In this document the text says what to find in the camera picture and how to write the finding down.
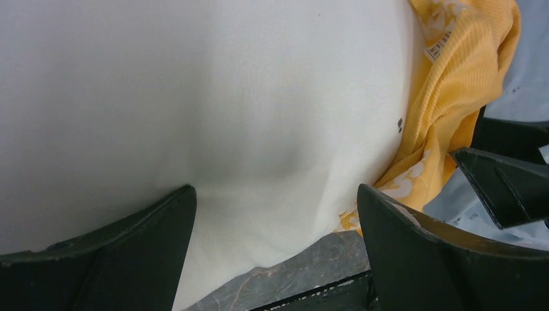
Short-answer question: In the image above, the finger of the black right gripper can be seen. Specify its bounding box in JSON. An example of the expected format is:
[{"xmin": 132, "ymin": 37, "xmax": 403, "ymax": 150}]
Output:
[
  {"xmin": 471, "ymin": 108, "xmax": 548, "ymax": 165},
  {"xmin": 451, "ymin": 148, "xmax": 548, "ymax": 229}
]

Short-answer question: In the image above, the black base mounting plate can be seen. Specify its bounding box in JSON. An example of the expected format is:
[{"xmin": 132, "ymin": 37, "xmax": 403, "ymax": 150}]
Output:
[{"xmin": 253, "ymin": 270, "xmax": 381, "ymax": 311}]

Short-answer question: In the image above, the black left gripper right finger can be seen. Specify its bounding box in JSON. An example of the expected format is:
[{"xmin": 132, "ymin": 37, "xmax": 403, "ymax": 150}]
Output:
[{"xmin": 357, "ymin": 185, "xmax": 548, "ymax": 310}]

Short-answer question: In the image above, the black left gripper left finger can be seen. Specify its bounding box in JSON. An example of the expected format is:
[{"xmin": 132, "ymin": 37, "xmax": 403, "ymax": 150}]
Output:
[{"xmin": 1, "ymin": 185, "xmax": 197, "ymax": 310}]

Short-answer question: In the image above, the orange Mickey Mouse pillowcase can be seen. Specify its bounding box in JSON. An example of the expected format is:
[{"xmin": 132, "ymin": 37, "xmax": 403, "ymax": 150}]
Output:
[{"xmin": 313, "ymin": 1, "xmax": 521, "ymax": 234}]

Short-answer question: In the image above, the white pillow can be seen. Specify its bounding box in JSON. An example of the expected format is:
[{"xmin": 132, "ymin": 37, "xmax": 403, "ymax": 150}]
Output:
[{"xmin": 1, "ymin": 1, "xmax": 421, "ymax": 310}]

